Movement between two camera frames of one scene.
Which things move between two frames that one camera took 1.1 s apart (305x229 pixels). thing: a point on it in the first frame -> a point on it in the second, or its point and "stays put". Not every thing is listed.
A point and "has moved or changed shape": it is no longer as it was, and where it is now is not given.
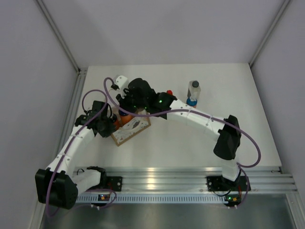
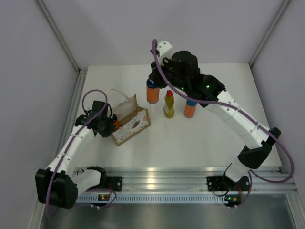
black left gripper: [106, 133] stays put
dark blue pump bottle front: [125, 117] has moved or changed shape
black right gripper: [122, 102] -> [156, 77]
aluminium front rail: [272, 179] stays put
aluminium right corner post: [270, 32] stays put
